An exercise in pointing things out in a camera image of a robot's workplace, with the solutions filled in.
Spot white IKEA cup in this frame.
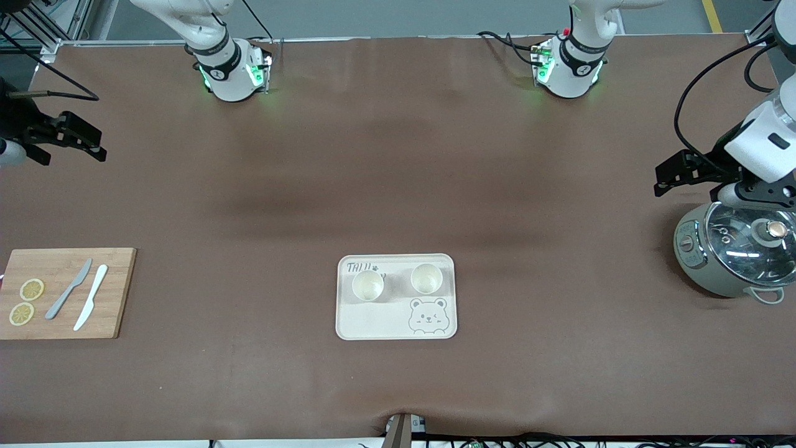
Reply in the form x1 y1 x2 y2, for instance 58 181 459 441
410 263 444 296
351 269 386 303

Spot white tray with bear print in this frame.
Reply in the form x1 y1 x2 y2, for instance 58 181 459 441
335 253 458 341

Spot grey-green cooking pot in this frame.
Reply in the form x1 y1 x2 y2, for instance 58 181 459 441
673 202 796 306

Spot glass pot lid with knob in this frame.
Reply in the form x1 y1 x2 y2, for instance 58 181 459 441
706 202 796 288

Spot wooden cutting board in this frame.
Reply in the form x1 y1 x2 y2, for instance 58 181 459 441
0 248 137 340

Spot grey plastic knife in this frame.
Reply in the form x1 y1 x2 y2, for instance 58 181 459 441
45 258 93 320

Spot white plastic knife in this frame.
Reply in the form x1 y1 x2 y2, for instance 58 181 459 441
73 264 109 332

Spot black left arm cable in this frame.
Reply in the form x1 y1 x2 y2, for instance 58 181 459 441
743 42 776 95
675 34 778 164

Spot aluminium frame profile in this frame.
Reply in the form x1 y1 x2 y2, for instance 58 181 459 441
0 0 94 63
743 0 781 48

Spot black base cable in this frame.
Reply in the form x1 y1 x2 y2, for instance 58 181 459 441
241 0 277 43

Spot black base cables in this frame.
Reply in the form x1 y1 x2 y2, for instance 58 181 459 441
478 30 545 67

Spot metal camera bracket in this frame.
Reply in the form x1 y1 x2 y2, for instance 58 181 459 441
382 412 427 448

